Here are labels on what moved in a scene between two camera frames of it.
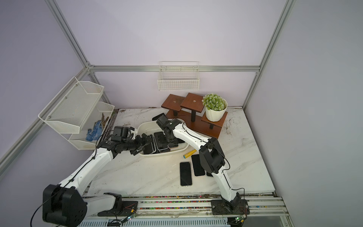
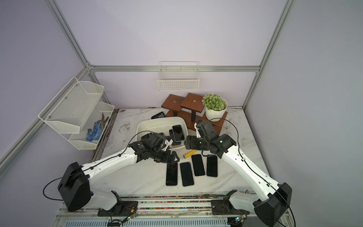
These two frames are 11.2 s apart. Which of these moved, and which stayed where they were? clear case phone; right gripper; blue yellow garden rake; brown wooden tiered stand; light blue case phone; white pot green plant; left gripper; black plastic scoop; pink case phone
Moved: left gripper; clear case phone; right gripper
Stayed: white pot green plant; light blue case phone; pink case phone; blue yellow garden rake; black plastic scoop; brown wooden tiered stand
